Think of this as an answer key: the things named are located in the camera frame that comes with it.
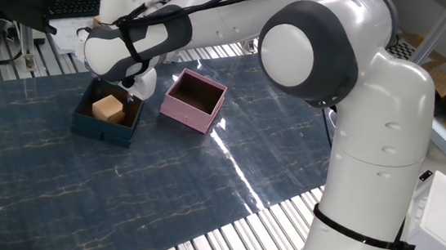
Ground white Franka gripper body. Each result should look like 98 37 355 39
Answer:
126 65 159 103

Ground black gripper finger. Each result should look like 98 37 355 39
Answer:
123 92 136 114

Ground black cable tie strap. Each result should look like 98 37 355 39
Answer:
310 203 420 250

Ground aluminium frame post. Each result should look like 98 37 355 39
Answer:
411 0 446 68

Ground dark blue open box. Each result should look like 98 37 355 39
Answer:
69 74 148 150

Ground white paper sheets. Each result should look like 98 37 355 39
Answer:
45 11 95 58

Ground blue marble pattern mat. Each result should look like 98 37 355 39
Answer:
0 29 341 250

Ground large wooden cube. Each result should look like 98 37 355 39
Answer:
91 92 128 125

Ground checkerboard calibration sheet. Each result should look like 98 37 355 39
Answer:
387 40 417 62

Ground pink open box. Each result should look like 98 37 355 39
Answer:
158 66 230 136

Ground black keyboard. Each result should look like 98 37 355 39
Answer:
45 0 103 25

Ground black camera cable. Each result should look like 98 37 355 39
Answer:
108 0 301 79

